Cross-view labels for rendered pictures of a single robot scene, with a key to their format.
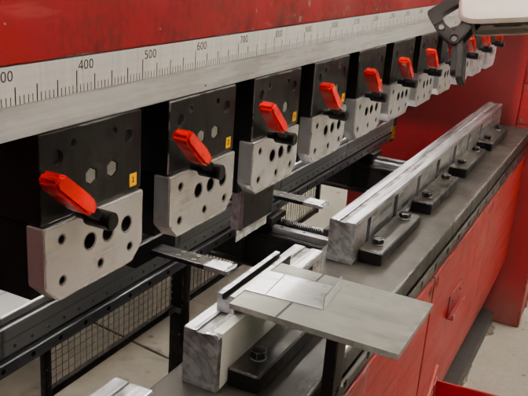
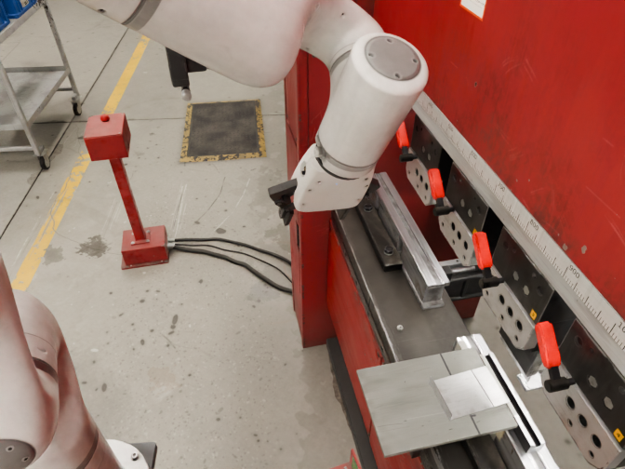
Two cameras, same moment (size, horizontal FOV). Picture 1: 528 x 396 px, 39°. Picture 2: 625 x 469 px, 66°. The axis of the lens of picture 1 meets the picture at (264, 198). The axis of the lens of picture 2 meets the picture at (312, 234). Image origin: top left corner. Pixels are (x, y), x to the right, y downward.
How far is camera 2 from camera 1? 1.45 m
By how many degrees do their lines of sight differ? 110
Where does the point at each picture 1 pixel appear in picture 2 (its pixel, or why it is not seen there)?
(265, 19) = (523, 195)
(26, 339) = not seen: hidden behind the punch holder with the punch
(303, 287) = (466, 399)
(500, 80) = not seen: outside the picture
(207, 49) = (476, 160)
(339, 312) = (420, 387)
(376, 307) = (408, 414)
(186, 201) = (446, 221)
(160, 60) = (453, 136)
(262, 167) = (492, 291)
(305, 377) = not seen: hidden behind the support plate
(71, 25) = (430, 85)
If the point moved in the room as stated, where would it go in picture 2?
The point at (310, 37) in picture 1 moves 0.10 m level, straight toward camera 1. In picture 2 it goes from (576, 283) to (514, 243)
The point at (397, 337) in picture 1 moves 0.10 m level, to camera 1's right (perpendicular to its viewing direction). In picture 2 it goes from (370, 387) to (331, 416)
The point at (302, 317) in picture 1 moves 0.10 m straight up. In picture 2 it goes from (430, 365) to (438, 336)
